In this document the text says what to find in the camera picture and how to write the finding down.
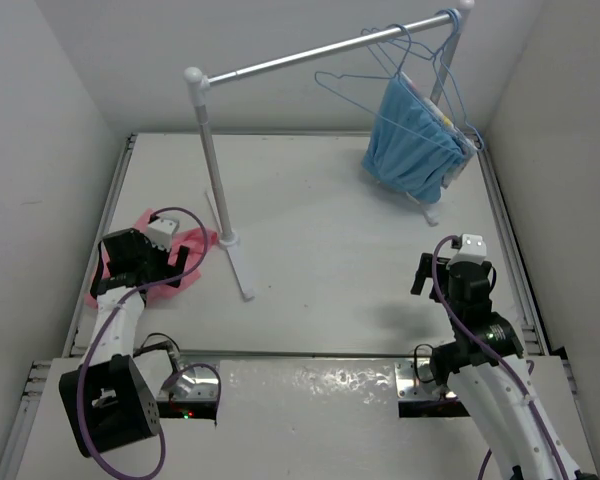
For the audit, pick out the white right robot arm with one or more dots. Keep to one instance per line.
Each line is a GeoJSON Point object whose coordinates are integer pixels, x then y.
{"type": "Point", "coordinates": [485, 367]}

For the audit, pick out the pink t shirt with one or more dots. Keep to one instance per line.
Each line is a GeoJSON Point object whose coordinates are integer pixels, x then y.
{"type": "Point", "coordinates": [199, 240]}

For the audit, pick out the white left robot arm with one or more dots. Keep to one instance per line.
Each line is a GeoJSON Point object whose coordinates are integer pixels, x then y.
{"type": "Point", "coordinates": [110, 399]}

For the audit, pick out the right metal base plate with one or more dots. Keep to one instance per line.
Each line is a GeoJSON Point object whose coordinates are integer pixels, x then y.
{"type": "Point", "coordinates": [414, 382]}

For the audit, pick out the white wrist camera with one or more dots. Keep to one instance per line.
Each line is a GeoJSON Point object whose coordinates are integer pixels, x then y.
{"type": "Point", "coordinates": [470, 248]}
{"type": "Point", "coordinates": [160, 231]}

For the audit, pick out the white clothes rack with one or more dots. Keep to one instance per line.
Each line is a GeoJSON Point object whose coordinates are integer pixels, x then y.
{"type": "Point", "coordinates": [199, 83]}

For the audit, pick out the patterned garment on hanger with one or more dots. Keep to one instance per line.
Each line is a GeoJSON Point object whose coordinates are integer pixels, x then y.
{"type": "Point", "coordinates": [442, 120]}

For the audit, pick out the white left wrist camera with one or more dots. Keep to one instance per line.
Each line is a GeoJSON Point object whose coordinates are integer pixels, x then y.
{"type": "Point", "coordinates": [160, 231]}

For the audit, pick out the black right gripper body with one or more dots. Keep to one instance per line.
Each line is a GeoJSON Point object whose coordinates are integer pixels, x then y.
{"type": "Point", "coordinates": [442, 274]}

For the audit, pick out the metal base plate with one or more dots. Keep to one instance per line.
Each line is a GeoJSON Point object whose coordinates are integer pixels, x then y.
{"type": "Point", "coordinates": [414, 382]}
{"type": "Point", "coordinates": [197, 384]}

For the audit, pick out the blue t shirt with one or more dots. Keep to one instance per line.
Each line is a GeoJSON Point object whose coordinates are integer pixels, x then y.
{"type": "Point", "coordinates": [409, 150]}

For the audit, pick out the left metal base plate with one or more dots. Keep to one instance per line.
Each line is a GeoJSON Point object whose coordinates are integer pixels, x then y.
{"type": "Point", "coordinates": [197, 384]}

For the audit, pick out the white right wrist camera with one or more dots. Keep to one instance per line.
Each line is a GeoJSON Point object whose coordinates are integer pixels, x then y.
{"type": "Point", "coordinates": [470, 248]}

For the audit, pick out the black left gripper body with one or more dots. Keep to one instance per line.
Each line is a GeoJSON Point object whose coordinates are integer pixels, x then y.
{"type": "Point", "coordinates": [152, 258]}

